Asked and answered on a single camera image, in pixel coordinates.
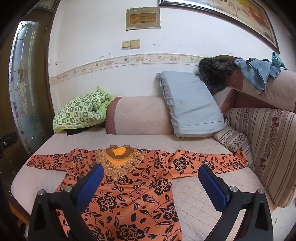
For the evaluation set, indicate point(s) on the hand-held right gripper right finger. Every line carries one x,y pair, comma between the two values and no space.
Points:
214,190

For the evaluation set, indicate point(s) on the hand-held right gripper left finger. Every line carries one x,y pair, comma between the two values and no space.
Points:
92,185

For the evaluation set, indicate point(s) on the orange floral blouse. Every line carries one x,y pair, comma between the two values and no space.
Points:
138,197

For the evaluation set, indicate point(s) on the small striped floral cushion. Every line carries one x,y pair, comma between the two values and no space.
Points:
231,139

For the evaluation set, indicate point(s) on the wooden stained glass door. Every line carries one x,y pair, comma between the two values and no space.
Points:
25,81

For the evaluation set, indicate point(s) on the large striped floral cushion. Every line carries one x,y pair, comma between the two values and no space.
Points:
272,148

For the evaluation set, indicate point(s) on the green patterned pillow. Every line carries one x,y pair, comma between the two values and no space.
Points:
78,111

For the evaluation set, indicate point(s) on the pink quilted bolster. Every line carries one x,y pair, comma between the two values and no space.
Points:
138,115

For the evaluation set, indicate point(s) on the light blue pillow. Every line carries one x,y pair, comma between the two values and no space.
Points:
192,106

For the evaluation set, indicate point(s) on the pink sofa backrest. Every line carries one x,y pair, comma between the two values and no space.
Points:
272,92

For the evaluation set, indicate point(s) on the dark furry cushion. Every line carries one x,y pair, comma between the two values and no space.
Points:
215,71

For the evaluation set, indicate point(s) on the blue cloth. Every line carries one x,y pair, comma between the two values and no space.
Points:
256,71

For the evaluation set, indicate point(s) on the teal cloth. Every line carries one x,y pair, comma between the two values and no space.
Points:
276,60

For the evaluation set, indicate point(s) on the framed painting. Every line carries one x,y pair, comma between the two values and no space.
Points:
249,14

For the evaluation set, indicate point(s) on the beige light switch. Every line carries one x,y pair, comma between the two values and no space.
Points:
135,44
126,45

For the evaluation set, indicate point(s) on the brass wall panel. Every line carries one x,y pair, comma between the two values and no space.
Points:
143,18

